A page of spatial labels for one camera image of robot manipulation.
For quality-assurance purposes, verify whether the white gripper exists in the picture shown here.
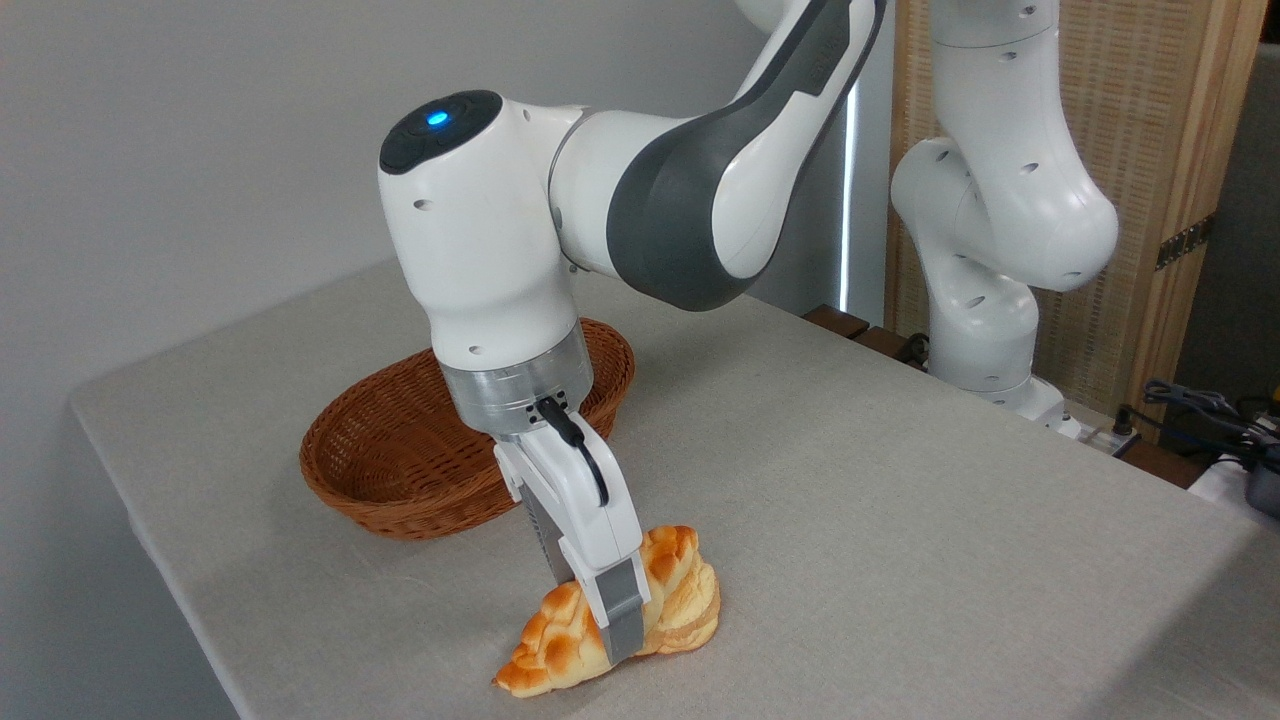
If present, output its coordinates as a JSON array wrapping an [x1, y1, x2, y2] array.
[[493, 415, 653, 666]]

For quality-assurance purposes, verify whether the golden braided bread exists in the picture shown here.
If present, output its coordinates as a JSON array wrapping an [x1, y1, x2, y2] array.
[[492, 525, 722, 698]]

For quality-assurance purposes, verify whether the brown woven wicker basket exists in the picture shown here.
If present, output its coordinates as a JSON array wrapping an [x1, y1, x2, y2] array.
[[299, 319, 637, 542]]

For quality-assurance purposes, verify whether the grey tablecloth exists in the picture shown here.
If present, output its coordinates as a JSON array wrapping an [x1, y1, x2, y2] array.
[[68, 255, 1280, 720]]

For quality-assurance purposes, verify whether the white vertical light strip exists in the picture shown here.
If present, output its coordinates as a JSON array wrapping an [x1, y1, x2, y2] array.
[[838, 80, 863, 313]]

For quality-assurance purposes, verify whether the dark metal screen hinge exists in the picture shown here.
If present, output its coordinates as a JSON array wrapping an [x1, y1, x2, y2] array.
[[1155, 213, 1217, 272]]

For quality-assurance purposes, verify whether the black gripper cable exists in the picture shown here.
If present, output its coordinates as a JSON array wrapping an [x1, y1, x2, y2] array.
[[535, 397, 610, 507]]

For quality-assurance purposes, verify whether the black cable bundle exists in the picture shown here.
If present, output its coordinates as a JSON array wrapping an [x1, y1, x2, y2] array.
[[1118, 379, 1280, 473]]

